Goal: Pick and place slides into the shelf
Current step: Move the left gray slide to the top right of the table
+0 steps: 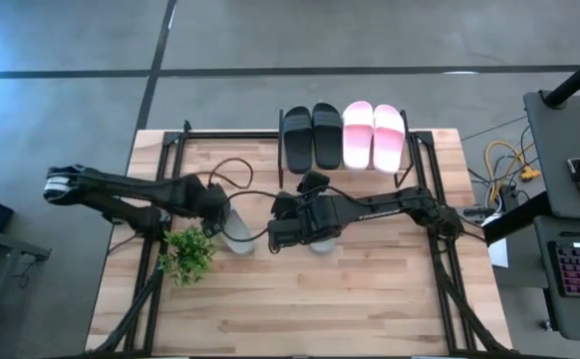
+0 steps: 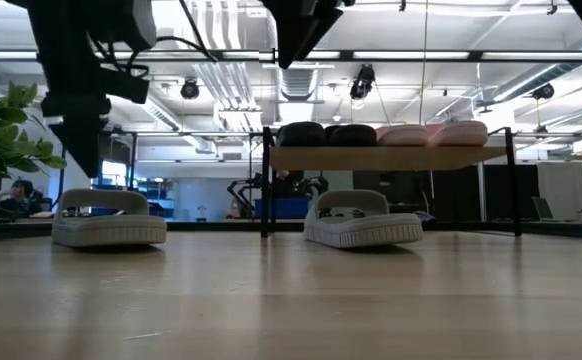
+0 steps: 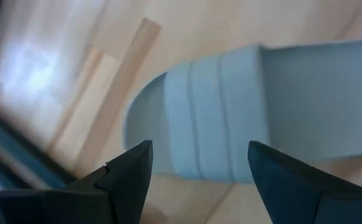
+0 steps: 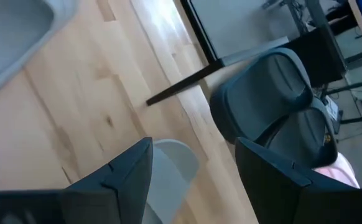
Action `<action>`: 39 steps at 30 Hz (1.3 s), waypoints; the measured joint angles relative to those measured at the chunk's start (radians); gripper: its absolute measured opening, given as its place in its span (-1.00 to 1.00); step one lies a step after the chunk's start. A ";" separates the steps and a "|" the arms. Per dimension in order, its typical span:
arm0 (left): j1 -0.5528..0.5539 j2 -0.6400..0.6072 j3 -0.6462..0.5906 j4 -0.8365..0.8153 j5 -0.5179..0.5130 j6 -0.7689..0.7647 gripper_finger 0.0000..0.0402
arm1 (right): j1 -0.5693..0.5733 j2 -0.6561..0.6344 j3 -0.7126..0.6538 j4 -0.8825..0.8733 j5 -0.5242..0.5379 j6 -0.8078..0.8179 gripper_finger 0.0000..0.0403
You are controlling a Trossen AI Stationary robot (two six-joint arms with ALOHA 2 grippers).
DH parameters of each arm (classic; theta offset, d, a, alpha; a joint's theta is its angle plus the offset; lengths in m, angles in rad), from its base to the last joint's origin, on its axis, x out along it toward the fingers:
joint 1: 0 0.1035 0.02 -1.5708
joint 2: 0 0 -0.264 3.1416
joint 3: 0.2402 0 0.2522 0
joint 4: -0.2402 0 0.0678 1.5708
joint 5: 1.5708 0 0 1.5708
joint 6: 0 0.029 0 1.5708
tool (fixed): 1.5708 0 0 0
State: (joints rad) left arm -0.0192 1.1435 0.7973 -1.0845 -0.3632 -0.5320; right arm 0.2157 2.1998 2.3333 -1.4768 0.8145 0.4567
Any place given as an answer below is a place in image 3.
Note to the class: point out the grey slide sandal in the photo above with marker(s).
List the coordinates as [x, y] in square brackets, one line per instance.
[215, 109]

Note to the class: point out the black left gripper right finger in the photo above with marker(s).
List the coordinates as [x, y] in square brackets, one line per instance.
[286, 186]

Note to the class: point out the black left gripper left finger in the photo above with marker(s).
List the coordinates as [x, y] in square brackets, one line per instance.
[128, 180]

